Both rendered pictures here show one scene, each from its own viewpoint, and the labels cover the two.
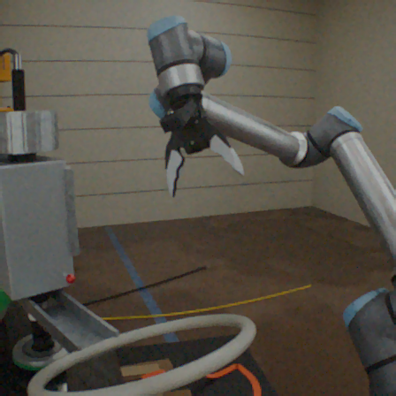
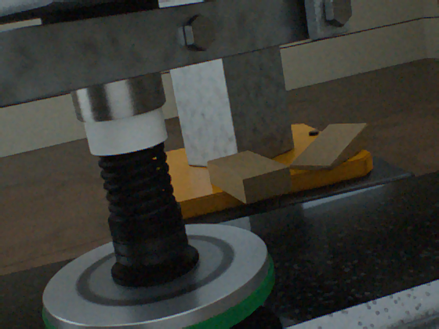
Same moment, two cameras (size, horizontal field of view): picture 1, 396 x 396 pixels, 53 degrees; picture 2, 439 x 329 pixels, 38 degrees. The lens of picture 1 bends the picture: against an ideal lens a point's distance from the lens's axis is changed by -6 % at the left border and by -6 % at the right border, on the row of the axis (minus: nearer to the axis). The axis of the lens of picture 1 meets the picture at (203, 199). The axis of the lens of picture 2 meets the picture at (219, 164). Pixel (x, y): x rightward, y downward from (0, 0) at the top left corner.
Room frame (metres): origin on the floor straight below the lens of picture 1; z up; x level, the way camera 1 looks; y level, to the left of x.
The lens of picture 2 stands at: (1.36, 0.02, 1.16)
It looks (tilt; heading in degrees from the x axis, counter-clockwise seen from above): 15 degrees down; 94
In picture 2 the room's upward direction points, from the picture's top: 10 degrees counter-clockwise
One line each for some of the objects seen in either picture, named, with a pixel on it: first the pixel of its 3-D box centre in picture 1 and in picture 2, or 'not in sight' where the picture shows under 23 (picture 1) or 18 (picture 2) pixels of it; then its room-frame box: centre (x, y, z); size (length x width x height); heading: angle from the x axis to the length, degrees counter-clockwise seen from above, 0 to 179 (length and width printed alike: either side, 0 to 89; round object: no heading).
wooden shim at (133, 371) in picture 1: (140, 370); not in sight; (2.30, 0.41, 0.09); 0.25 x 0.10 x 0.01; 104
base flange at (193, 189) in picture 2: not in sight; (241, 163); (1.32, 1.51, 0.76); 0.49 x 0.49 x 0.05; 14
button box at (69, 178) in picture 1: (67, 210); not in sight; (1.27, 0.44, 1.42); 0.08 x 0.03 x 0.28; 42
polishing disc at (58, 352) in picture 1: (43, 347); (157, 272); (1.25, 0.57, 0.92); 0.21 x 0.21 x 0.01
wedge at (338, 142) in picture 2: not in sight; (329, 146); (1.52, 1.39, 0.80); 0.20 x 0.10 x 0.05; 54
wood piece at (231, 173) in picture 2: not in sight; (247, 175); (1.33, 1.26, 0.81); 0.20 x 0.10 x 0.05; 112
